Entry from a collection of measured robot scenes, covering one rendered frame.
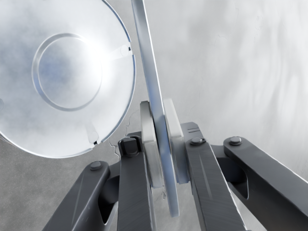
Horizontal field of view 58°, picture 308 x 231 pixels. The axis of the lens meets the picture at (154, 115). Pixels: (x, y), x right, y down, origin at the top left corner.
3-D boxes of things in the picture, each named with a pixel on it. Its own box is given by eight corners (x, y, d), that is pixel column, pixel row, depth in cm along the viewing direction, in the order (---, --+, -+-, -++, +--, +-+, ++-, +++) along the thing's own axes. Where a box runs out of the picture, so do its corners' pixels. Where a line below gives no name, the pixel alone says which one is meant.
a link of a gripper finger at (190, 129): (189, 164, 13) (253, 154, 13) (177, 123, 18) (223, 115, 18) (193, 190, 14) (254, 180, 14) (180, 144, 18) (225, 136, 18)
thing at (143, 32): (103, -148, 23) (112, -150, 23) (140, 51, 50) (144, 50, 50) (170, 214, 13) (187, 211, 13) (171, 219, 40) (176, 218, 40)
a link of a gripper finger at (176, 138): (169, 138, 14) (184, 135, 14) (161, 97, 21) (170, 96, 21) (177, 185, 15) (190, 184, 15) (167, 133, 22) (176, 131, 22)
